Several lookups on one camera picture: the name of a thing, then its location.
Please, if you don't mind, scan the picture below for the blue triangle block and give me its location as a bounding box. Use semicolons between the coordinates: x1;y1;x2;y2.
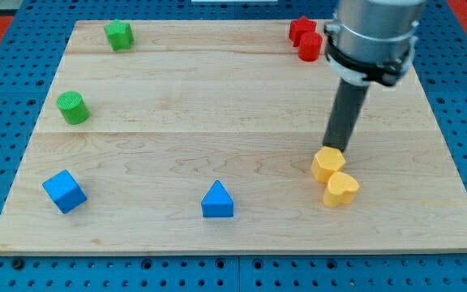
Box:
201;180;234;218

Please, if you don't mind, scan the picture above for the green cylinder block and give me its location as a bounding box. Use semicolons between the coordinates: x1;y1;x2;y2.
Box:
56;91;90;125

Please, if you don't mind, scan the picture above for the yellow heart block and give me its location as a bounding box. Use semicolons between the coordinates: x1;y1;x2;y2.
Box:
323;172;360;208

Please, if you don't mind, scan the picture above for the green star block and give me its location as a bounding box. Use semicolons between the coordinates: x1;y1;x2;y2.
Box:
104;19;134;51

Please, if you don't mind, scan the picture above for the red cylinder block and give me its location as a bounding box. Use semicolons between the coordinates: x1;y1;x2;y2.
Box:
298;32;323;62

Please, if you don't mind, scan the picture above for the yellow hexagon block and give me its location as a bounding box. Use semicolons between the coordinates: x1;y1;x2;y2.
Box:
311;146;346;183

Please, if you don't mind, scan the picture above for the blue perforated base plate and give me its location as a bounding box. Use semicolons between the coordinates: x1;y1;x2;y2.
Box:
0;0;467;291

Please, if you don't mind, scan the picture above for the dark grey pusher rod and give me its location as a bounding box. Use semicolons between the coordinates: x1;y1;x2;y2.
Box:
323;79;369;152

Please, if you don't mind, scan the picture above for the wooden board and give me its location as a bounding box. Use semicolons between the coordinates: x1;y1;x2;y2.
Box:
0;20;467;256

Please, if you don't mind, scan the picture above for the red star block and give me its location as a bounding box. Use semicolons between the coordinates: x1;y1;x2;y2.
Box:
289;16;317;47

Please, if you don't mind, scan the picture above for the blue cube block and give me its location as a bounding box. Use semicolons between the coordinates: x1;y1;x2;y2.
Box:
42;170;88;214

